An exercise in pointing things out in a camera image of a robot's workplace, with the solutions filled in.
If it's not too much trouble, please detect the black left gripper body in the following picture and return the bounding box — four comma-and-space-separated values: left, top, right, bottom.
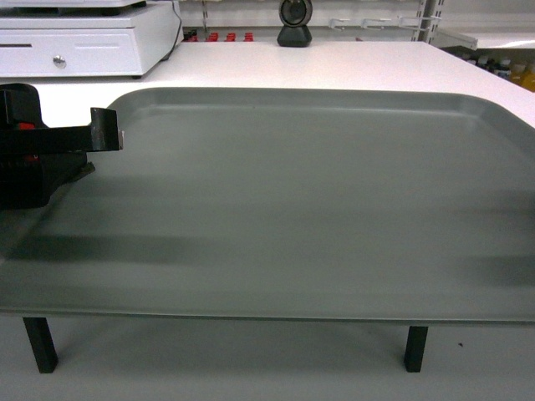
1, 153, 95, 209

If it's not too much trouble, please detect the black counter leg left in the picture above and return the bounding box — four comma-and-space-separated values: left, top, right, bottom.
23, 317, 59, 373

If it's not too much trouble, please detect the black round barcode scanner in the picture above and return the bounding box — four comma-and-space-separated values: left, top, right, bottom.
277, 0, 313, 48

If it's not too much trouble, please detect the white checkout counter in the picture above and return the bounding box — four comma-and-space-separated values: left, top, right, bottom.
0, 40, 535, 401

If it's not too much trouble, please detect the black power cable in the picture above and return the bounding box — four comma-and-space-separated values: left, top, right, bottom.
168, 0, 185, 55

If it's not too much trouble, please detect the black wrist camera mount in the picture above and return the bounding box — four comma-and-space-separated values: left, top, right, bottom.
1, 84, 124, 155

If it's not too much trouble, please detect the white perforated shelf upright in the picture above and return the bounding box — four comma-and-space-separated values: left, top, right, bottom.
413, 0, 446, 44

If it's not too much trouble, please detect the black counter leg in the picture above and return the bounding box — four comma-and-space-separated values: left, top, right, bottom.
404, 326, 429, 373
23, 317, 59, 373

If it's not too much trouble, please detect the black counter leg right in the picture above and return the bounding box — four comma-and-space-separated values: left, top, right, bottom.
404, 326, 429, 373

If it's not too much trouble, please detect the grey plastic tray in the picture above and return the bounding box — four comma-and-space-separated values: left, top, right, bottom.
1, 88, 534, 323

